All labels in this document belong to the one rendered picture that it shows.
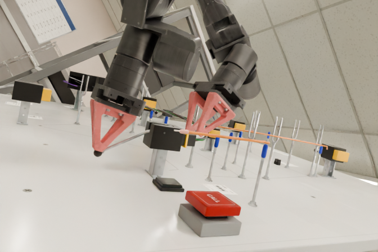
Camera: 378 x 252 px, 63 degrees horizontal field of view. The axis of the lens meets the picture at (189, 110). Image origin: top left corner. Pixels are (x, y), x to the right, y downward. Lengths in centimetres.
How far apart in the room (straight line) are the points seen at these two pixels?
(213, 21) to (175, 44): 23
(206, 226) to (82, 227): 13
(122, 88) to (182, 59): 10
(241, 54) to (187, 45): 18
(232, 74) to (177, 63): 16
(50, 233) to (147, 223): 10
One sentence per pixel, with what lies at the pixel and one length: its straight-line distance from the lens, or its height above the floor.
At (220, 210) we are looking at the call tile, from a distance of 37.
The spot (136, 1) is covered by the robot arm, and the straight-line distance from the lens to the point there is 47.
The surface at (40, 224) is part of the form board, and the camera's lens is 35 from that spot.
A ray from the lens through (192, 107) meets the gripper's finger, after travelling 59.
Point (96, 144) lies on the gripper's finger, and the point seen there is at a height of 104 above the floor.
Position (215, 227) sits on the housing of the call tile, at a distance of 37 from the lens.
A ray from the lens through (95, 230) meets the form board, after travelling 34.
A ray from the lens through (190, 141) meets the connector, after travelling 55.
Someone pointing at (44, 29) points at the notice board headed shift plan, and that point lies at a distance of 814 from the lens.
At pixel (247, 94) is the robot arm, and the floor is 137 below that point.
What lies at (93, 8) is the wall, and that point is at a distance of 838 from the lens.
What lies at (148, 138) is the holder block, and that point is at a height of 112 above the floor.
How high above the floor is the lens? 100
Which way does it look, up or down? 21 degrees up
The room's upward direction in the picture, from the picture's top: 60 degrees clockwise
